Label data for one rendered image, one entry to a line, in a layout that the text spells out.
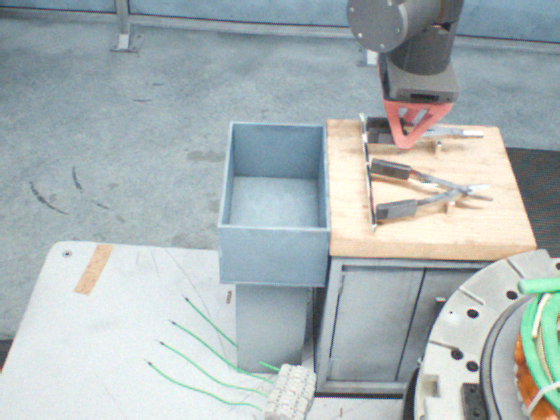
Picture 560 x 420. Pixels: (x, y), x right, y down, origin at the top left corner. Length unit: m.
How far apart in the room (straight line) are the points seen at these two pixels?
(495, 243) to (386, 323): 0.17
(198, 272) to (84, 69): 1.98
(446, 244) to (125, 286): 0.49
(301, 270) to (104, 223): 1.55
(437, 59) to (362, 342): 0.33
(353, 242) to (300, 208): 0.15
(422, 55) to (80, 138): 2.00
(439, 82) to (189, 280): 0.49
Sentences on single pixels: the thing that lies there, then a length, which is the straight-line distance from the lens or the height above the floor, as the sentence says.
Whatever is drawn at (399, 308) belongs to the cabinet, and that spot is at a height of 0.95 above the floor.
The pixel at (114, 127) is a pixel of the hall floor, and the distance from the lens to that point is 2.60.
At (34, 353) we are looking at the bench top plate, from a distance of 0.98.
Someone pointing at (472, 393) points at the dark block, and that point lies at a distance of 0.55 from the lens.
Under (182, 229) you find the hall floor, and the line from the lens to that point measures 2.19.
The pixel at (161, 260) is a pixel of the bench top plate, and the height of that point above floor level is 0.78.
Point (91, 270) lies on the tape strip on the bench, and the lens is 1.05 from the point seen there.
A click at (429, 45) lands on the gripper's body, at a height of 1.22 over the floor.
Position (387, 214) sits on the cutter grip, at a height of 1.09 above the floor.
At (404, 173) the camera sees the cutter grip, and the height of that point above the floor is 1.09.
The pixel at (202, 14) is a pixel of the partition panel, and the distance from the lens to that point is 2.91.
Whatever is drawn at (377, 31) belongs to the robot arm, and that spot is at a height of 1.26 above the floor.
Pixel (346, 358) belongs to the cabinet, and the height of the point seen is 0.86.
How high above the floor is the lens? 1.55
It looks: 44 degrees down
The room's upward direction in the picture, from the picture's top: 4 degrees clockwise
